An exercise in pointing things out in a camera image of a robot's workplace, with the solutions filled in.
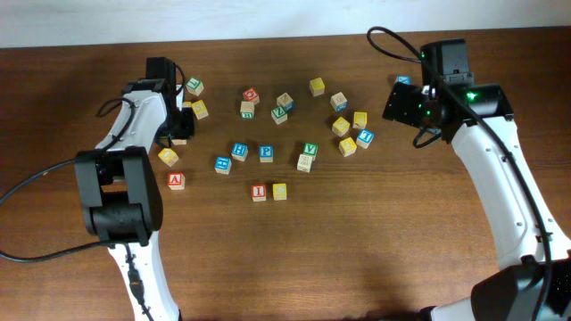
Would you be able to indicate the blue letter I block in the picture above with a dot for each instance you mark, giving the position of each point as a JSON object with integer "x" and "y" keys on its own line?
{"x": 364, "y": 138}

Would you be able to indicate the green letter Z block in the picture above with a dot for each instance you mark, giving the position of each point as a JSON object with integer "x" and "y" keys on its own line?
{"x": 279, "y": 115}

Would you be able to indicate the plain carved wooden block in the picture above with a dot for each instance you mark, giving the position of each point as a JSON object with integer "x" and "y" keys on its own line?
{"x": 304, "y": 162}

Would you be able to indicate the blue letter X block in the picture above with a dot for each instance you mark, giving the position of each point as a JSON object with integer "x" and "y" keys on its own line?
{"x": 403, "y": 79}

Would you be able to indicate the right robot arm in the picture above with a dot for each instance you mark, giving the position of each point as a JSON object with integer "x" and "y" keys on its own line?
{"x": 533, "y": 253}

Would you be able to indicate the yellow block right pair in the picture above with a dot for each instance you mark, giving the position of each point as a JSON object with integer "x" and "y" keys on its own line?
{"x": 200, "y": 110}

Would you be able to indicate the green letter R block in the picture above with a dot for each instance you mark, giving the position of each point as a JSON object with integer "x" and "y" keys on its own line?
{"x": 179, "y": 141}

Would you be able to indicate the red letter C block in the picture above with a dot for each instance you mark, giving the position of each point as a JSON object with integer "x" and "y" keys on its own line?
{"x": 251, "y": 95}

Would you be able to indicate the red letter I block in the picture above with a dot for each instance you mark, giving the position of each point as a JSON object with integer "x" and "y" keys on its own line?
{"x": 259, "y": 193}

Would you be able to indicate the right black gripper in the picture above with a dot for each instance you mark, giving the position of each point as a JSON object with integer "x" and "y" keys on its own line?
{"x": 409, "y": 94}

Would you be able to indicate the green letter L block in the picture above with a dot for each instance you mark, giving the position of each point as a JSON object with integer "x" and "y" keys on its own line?
{"x": 194, "y": 86}

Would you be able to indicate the green letter V block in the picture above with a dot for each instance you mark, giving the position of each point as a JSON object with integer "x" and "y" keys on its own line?
{"x": 311, "y": 150}

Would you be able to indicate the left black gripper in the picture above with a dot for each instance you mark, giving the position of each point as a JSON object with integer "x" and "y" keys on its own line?
{"x": 186, "y": 127}

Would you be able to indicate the blue letter P block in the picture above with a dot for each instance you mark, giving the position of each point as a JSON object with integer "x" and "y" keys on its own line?
{"x": 266, "y": 153}

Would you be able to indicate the green side wooden block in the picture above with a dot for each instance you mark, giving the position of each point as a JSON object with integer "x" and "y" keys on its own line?
{"x": 247, "y": 110}

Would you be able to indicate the blue letter H block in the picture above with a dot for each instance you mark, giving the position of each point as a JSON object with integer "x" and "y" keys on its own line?
{"x": 239, "y": 152}

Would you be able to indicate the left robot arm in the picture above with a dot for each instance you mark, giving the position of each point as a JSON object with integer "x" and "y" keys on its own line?
{"x": 119, "y": 194}

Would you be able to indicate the red letter A block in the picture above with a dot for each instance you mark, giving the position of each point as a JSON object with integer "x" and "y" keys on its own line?
{"x": 176, "y": 181}

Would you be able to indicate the blue block lower left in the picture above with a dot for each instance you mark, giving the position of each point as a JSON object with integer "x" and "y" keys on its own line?
{"x": 223, "y": 165}

